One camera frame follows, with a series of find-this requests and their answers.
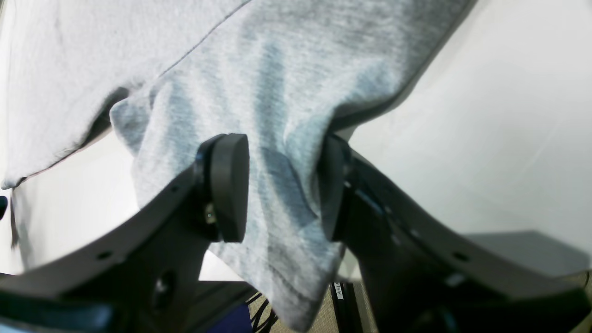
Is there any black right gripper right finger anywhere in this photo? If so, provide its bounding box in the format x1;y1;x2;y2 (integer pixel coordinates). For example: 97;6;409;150
318;135;591;333

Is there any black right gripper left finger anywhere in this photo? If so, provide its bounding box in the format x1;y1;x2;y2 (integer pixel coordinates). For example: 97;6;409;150
1;134;250;333

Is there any grey T-shirt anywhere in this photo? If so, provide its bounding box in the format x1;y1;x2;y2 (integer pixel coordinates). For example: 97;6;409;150
2;0;469;332

